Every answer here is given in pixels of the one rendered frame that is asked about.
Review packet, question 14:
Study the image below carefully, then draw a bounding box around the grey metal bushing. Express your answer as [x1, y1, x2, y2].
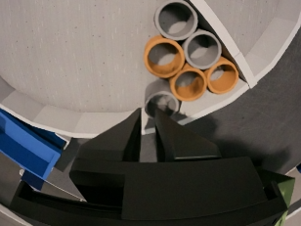
[178, 28, 222, 69]
[153, 0, 198, 41]
[145, 80, 179, 119]

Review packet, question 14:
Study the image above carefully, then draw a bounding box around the white round turntable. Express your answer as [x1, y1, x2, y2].
[0, 0, 301, 138]

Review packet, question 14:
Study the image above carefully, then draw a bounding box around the blue open tray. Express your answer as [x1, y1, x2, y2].
[0, 108, 65, 180]

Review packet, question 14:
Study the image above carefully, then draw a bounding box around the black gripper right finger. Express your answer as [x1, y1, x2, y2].
[154, 108, 222, 162]

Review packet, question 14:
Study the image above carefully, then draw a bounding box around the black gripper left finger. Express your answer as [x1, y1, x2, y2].
[74, 108, 142, 162]

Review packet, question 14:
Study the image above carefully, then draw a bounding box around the orange hollow cylinder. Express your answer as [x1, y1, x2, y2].
[168, 60, 207, 102]
[201, 56, 238, 94]
[144, 35, 185, 77]

